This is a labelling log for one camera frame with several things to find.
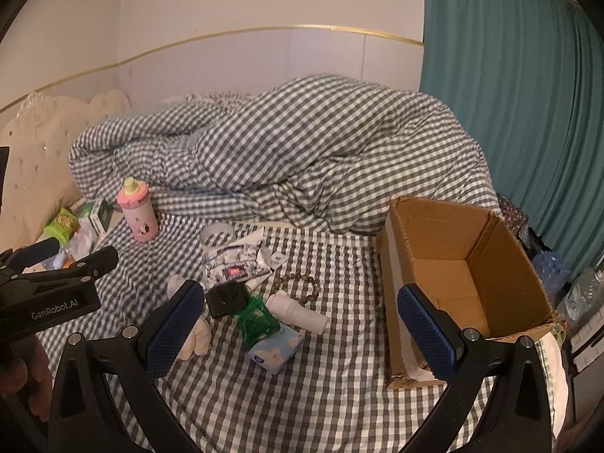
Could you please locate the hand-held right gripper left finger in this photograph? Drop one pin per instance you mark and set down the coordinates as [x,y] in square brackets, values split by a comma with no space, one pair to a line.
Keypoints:
[174,330]

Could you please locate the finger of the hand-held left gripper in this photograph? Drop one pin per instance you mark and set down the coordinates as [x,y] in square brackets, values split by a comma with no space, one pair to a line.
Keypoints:
[47,246]
[101,257]

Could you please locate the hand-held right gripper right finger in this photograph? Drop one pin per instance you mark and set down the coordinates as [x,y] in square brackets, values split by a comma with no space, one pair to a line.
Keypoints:
[424,335]

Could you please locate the white plush toy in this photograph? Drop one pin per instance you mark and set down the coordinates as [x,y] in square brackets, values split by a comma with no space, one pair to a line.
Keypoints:
[198,337]

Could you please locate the small black wallet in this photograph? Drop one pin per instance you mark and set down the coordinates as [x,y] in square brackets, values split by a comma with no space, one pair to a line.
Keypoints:
[226,299]

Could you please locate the floral tissue pack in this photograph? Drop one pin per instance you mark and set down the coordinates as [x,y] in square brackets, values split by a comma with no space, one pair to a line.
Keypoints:
[236,262]

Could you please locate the blue tissue packet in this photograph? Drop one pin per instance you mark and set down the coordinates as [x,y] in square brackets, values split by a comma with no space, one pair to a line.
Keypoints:
[276,351]

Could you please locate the brown cardboard box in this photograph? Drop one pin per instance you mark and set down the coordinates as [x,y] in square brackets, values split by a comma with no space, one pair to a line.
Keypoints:
[472,231]

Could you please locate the white cylindrical bottle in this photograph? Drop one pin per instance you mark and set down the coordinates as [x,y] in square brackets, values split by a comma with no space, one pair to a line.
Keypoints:
[297,314]

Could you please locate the person's left hand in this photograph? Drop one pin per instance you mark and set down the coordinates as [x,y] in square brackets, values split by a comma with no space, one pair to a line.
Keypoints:
[26,377]

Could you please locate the crumpled clear plastic bag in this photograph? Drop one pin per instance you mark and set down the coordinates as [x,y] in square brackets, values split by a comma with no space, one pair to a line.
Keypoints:
[82,243]

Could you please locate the green snack box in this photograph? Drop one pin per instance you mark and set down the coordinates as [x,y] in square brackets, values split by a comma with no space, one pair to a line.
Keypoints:
[61,225]

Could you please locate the white carton dark green face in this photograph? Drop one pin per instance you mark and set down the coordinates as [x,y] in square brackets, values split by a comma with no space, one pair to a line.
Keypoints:
[103,219]

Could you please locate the small green carton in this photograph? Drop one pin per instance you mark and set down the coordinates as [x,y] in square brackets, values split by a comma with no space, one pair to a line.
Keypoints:
[87,208]

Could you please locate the pink baby bottle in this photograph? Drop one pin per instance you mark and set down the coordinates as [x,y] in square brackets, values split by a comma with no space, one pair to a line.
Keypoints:
[139,222]

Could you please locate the cream tufted headboard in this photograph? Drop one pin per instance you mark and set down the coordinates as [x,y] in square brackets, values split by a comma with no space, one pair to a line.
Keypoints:
[37,160]

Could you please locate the white tape roll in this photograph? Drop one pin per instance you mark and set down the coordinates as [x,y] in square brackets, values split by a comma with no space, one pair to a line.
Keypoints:
[217,235]

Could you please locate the grey checked bed sheet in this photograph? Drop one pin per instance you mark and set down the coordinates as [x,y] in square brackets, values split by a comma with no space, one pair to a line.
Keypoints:
[330,387]

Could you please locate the white paper tag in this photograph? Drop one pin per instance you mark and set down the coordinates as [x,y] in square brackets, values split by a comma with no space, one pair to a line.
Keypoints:
[279,259]

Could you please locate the white mattress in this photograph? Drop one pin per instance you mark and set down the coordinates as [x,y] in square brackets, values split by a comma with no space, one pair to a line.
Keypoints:
[554,382]

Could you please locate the blue water bottle pack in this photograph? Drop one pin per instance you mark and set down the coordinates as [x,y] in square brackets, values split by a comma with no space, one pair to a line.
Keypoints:
[549,271]

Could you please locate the floral patterned bag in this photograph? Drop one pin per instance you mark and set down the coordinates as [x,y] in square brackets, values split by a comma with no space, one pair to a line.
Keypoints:
[512,214]

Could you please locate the white ribbed suitcase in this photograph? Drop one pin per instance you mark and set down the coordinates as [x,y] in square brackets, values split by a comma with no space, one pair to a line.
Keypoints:
[587,344]

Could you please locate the large clear water jug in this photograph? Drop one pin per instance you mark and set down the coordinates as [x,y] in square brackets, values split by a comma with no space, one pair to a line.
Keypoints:
[585,292]

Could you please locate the grey checked duvet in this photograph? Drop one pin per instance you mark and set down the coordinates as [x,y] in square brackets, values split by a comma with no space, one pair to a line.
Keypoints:
[306,151]

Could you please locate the teal curtain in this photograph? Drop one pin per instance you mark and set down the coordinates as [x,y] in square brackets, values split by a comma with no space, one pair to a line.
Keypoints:
[495,104]

